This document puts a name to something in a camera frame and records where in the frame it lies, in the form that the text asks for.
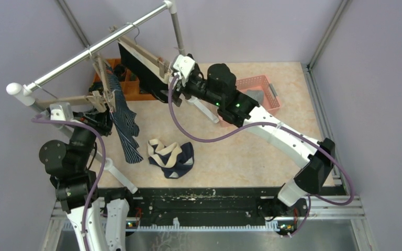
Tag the silver clothes rack rail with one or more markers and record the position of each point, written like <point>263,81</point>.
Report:
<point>23,93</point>

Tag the beige hanger of striped underwear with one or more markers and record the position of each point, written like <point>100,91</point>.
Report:
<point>100,65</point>

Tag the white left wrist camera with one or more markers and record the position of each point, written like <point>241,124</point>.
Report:
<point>61,111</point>

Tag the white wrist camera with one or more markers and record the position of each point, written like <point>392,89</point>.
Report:
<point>183,66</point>
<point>61,111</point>

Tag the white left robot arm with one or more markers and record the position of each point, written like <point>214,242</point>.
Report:
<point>99,219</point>

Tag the aluminium frame rail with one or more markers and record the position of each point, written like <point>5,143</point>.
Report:
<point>320,210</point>

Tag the navy white striped underwear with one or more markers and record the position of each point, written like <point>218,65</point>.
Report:
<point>124,120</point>

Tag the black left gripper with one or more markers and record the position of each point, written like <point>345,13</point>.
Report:
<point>100,121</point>

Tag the pink plastic basket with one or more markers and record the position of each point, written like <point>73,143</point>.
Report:
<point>238,97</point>

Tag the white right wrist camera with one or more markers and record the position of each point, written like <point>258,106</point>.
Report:
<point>183,66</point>

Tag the orange wooden tray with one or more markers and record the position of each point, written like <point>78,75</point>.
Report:
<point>130,84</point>

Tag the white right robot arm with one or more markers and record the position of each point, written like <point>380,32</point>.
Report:
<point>311,156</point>

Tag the beige hanger of black underwear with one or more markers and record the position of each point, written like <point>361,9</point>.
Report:
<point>135,56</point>

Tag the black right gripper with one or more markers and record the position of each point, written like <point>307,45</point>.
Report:
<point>179,90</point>

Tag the black underwear beige waistband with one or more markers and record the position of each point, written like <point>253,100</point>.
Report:
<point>150,82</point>

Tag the grey striped underwear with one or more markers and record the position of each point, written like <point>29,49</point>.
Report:
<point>256,94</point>

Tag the navy underwear beige waistband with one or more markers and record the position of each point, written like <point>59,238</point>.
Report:
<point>174,160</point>

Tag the beige hanger of navy underwear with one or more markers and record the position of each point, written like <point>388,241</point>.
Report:
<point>94,98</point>

